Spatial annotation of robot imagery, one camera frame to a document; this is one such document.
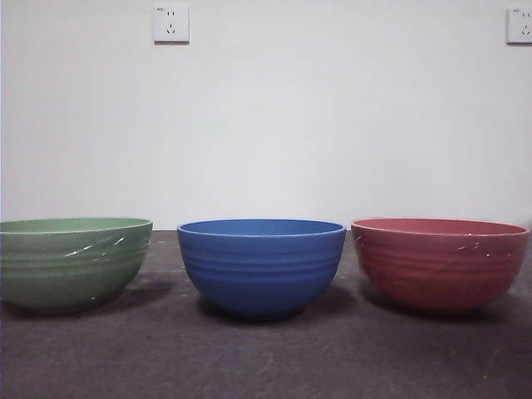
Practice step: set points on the green ribbed bowl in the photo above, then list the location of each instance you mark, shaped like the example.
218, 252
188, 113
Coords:
66, 266

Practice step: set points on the red ribbed bowl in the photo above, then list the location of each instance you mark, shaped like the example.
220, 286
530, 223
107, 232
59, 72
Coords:
440, 266

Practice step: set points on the white wall socket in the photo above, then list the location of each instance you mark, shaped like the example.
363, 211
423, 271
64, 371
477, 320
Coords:
520, 26
170, 24

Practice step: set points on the blue ribbed bowl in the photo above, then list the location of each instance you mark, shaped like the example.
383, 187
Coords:
259, 270

